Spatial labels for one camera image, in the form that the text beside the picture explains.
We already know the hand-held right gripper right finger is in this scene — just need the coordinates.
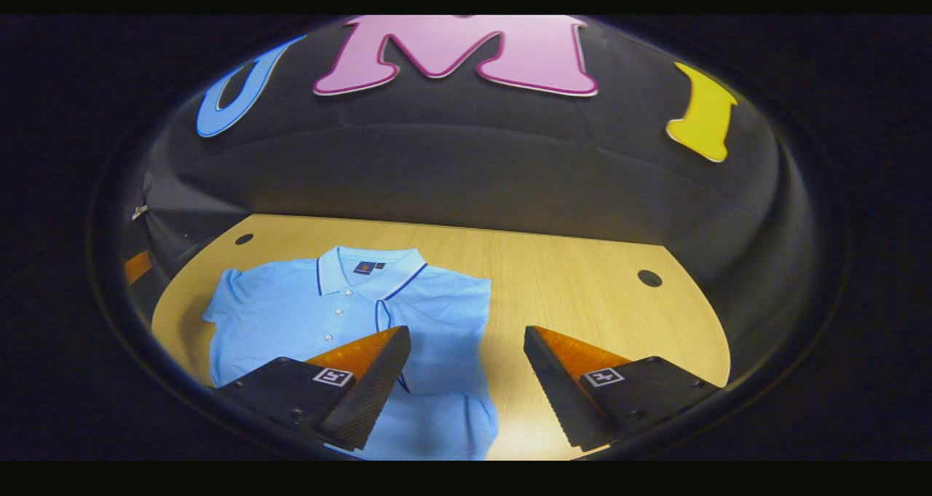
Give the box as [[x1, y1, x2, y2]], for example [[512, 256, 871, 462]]
[[524, 326, 722, 452]]

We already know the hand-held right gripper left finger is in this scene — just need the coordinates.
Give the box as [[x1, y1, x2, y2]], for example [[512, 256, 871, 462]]
[[215, 326, 412, 452]]

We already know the light blue polo T-shirt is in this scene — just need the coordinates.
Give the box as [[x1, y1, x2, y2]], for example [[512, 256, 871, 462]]
[[202, 245, 500, 460]]

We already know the black backdrop cloth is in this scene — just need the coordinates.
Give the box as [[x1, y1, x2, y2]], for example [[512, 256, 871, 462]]
[[116, 15, 820, 358]]

